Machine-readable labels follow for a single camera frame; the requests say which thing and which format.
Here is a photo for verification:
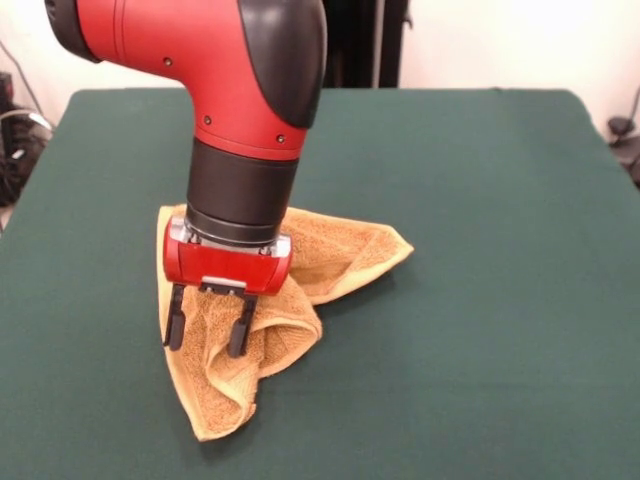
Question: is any black stand base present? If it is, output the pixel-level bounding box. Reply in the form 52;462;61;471
607;115;640;189

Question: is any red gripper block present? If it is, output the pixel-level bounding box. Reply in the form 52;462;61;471
162;232;294;358

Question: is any grey curved cable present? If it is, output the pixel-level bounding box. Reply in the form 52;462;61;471
0;39;46;119

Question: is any dark green table cloth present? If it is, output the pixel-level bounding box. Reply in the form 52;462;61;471
0;87;640;480

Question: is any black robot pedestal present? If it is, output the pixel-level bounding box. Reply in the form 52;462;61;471
323;0;414;90

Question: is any tan terry towel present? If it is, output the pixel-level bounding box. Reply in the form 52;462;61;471
155;203;415;442

